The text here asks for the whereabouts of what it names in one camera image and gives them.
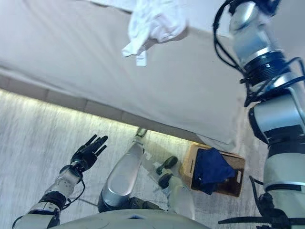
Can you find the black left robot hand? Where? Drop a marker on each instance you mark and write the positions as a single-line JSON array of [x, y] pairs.
[[87, 152]]

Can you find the dark navy garment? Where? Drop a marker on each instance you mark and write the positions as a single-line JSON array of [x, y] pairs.
[[212, 167]]

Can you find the white garment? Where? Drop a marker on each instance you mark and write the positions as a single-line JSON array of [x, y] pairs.
[[155, 21]]

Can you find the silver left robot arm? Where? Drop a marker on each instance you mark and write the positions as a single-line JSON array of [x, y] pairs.
[[59, 186]]

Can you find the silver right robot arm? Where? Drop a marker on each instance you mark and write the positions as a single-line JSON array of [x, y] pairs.
[[274, 114]]

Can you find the dark bed base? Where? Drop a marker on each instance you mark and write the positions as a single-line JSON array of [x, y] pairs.
[[71, 102]]

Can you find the large bed grey cover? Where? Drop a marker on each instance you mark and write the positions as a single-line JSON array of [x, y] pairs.
[[95, 55]]

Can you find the silver left robot leg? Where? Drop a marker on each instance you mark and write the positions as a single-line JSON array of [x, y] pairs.
[[124, 174]]

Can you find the large grey streaked rug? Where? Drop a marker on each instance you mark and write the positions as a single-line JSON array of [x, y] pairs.
[[35, 143]]

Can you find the dark left robot foot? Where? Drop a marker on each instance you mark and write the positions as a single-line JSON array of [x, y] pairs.
[[140, 132]]

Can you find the grey robot torso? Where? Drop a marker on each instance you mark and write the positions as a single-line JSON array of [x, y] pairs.
[[119, 221]]

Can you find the white blue torso label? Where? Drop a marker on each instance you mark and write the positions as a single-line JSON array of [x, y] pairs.
[[134, 216]]

